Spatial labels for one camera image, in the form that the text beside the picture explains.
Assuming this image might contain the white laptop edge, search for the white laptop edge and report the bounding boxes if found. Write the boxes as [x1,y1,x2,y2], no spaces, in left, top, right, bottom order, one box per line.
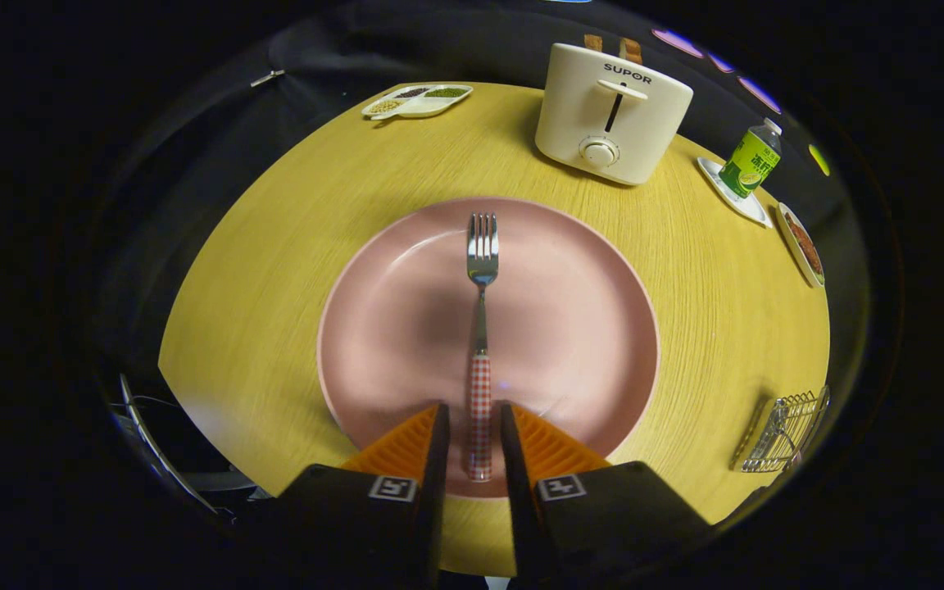
[118,374,219,513]

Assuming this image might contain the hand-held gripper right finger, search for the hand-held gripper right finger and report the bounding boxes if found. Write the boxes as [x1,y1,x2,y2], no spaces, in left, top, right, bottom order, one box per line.
[499,402,715,590]

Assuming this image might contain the brown meat piece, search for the brown meat piece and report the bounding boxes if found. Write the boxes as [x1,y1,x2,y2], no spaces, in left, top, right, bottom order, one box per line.
[785,213,824,275]

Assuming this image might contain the pink plate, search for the pink plate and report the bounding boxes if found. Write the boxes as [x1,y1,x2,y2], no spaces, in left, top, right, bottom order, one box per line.
[317,197,660,499]

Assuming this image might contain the white square coaster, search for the white square coaster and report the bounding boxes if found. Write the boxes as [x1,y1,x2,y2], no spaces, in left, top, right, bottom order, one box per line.
[697,157,773,229]

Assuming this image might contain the red checked handle fork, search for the red checked handle fork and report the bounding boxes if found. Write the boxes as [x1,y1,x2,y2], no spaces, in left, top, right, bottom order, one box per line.
[465,213,500,482]

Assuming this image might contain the perforated metal tray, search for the perforated metal tray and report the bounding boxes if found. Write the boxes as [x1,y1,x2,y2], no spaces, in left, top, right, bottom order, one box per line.
[730,386,831,474]

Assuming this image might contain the white divided condiment dish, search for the white divided condiment dish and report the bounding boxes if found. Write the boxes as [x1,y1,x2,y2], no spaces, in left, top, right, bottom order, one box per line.
[361,84,474,121]

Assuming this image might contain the white oval food plate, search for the white oval food plate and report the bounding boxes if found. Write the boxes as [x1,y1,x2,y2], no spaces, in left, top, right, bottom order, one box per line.
[777,202,826,288]

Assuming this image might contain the green label drink bottle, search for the green label drink bottle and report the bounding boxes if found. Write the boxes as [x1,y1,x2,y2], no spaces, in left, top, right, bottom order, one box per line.
[719,118,783,199]

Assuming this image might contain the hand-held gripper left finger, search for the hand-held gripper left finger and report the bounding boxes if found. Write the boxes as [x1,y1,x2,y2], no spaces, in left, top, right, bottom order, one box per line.
[275,402,451,590]

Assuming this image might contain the white toaster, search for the white toaster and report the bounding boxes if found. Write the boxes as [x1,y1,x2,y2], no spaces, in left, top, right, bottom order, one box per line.
[534,43,694,186]

